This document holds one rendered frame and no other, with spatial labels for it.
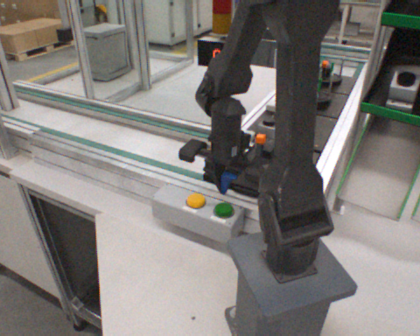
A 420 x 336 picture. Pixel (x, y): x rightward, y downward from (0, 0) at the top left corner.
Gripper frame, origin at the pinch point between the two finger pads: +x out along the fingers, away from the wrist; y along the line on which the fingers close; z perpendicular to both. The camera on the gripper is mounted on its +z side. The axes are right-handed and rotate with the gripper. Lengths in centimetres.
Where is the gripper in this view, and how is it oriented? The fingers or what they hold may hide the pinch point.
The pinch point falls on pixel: (224, 180)
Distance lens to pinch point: 72.1
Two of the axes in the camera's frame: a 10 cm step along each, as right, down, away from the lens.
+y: -8.9, -2.7, 3.8
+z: 4.6, -4.9, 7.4
